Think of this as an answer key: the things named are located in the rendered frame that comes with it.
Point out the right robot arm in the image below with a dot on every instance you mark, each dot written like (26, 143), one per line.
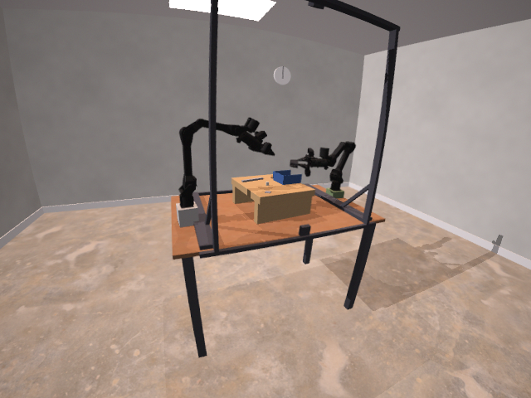
(326, 160)

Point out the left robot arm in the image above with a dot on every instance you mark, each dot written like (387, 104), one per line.
(189, 181)

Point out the light orange flat board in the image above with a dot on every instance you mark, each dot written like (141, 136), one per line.
(272, 206)

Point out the blue open-top tray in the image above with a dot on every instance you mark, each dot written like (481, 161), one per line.
(285, 180)

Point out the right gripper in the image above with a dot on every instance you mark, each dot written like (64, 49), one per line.
(307, 158)

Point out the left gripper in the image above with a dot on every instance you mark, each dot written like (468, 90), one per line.
(256, 144)

